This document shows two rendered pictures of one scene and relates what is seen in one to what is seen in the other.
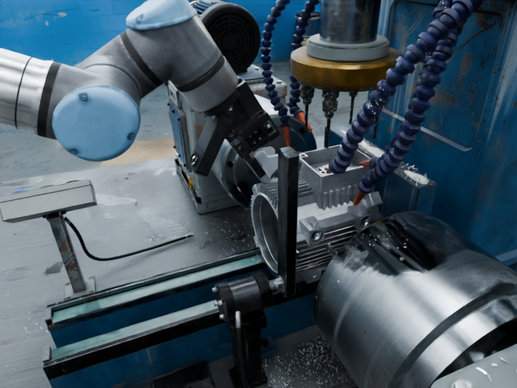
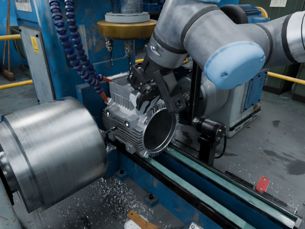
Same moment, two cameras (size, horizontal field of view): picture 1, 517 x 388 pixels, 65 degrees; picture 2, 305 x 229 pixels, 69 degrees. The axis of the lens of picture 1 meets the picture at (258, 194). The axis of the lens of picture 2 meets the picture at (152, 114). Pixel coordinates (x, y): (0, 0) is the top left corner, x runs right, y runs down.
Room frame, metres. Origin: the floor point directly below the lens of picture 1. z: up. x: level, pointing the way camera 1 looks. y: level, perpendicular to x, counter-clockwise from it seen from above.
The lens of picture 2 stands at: (0.88, 0.54, 1.40)
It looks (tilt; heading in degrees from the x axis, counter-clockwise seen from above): 28 degrees down; 248
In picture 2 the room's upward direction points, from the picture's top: straight up
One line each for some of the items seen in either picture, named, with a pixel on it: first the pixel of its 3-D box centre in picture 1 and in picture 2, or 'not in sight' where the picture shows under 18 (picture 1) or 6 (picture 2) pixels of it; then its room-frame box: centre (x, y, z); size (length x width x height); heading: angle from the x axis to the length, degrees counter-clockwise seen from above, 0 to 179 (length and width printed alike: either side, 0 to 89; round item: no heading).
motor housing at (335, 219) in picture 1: (313, 221); (140, 120); (0.66, -0.11, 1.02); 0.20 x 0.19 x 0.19; 112
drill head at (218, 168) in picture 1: (250, 143); (31, 159); (1.00, 0.02, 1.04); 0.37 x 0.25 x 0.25; 21
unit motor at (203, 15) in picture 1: (205, 75); not in sight; (1.25, 0.15, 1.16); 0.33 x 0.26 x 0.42; 21
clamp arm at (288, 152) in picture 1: (286, 229); (195, 91); (0.49, -0.04, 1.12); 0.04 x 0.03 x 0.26; 111
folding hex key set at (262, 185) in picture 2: not in sight; (262, 186); (0.31, 0.15, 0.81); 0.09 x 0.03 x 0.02; 31
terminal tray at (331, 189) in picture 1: (334, 175); (131, 92); (0.68, -0.15, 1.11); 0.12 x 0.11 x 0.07; 112
